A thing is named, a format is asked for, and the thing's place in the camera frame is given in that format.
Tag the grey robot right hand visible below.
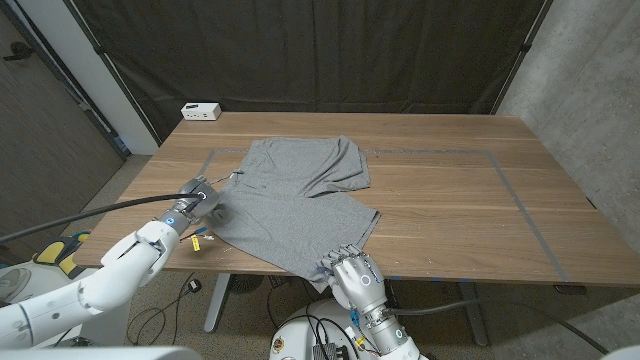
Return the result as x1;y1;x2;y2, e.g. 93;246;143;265
319;243;411;354

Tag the grey table leg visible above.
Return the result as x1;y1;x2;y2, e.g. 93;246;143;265
457;281;490;347

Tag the black torso cable loop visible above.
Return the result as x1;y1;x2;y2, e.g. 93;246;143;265
294;314;361;360

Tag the white robot chest rim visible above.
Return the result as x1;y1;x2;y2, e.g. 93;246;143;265
0;346;204;360

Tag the yellow and black floor tool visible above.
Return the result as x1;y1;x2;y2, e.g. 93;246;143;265
32;229;93;279

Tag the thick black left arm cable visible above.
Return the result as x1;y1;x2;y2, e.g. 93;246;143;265
0;193;206;245

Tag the black floor cable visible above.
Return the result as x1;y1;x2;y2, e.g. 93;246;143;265
127;272;201;346

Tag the white table leg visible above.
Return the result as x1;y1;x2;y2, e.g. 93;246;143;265
203;272;232;334

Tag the grey sneaker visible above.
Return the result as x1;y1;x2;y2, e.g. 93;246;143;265
0;267;34;304

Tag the white power strip box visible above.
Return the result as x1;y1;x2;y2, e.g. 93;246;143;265
180;102;223;122

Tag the grey tape rectangle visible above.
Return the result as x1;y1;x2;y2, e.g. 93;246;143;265
144;147;571;284

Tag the white robot torso base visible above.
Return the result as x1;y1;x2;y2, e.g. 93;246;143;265
268;297;386;360

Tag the white floor board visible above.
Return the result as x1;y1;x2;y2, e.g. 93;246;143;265
0;262;86;307

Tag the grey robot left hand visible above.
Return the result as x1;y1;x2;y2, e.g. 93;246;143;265
159;174;229;234

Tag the black backdrop stand pole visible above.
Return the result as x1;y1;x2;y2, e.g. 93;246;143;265
62;0;164;147
491;0;555;115

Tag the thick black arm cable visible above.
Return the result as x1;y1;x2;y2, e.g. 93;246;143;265
0;193;206;245
382;297;611;355

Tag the small grey electronics box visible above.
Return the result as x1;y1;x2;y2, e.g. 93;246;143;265
312;342;346;360

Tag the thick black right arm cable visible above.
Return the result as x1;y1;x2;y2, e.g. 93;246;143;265
382;297;611;355

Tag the black door handle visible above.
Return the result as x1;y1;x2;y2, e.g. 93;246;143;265
2;41;35;62

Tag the black round floor fan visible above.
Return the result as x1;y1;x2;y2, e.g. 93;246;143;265
228;273;265;295

